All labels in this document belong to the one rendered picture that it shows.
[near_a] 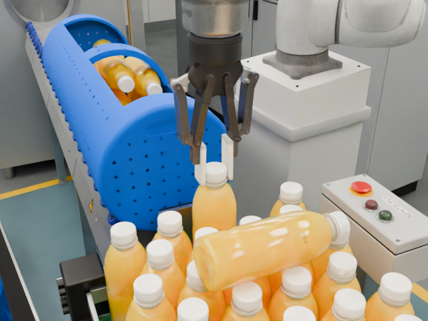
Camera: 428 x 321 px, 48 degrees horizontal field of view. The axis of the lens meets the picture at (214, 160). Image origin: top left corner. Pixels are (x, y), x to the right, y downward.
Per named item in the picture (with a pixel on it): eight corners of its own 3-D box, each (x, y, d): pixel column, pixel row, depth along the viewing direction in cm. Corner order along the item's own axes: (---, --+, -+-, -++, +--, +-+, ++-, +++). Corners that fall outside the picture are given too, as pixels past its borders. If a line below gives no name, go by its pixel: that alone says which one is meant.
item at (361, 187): (362, 183, 91) (363, 178, 90) (375, 193, 88) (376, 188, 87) (346, 188, 89) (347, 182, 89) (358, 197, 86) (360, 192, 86)
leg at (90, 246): (100, 277, 228) (83, 159, 199) (103, 285, 224) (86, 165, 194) (88, 280, 226) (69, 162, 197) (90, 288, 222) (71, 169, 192)
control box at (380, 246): (357, 215, 99) (365, 171, 94) (432, 276, 83) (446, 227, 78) (316, 227, 96) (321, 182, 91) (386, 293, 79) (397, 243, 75)
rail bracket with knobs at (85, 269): (113, 290, 94) (107, 248, 89) (122, 316, 89) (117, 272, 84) (61, 306, 91) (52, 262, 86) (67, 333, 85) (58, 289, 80)
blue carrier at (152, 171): (130, 89, 178) (122, 9, 165) (234, 214, 108) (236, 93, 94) (49, 101, 168) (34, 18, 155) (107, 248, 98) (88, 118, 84)
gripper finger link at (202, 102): (218, 77, 68) (208, 76, 67) (202, 149, 72) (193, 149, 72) (207, 69, 71) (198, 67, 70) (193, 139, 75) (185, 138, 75)
